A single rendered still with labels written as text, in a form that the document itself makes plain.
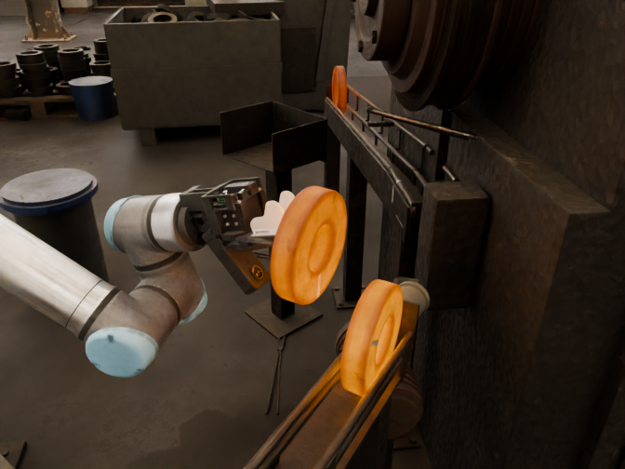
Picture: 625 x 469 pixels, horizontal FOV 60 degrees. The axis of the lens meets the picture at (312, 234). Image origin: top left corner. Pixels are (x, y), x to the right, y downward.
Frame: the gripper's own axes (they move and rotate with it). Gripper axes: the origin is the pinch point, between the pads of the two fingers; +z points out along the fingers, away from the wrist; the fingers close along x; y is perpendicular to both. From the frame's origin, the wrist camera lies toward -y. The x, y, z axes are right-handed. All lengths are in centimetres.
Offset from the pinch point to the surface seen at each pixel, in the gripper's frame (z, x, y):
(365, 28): -9, 49, 22
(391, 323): 7.0, 3.5, -15.7
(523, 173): 21.6, 27.8, -3.2
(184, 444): -68, 16, -68
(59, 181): -137, 55, -3
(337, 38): -150, 307, 14
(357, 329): 7.1, -5.6, -10.9
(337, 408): 2.2, -7.6, -22.5
